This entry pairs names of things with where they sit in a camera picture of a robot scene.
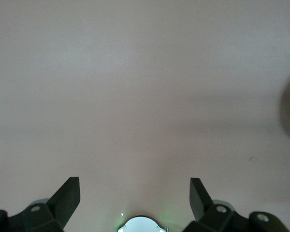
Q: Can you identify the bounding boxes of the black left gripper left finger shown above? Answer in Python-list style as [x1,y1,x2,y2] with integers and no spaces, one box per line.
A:
[4,176,81,232]

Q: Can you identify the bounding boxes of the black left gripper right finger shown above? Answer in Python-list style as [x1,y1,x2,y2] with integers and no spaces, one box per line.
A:
[183,177,251,232]

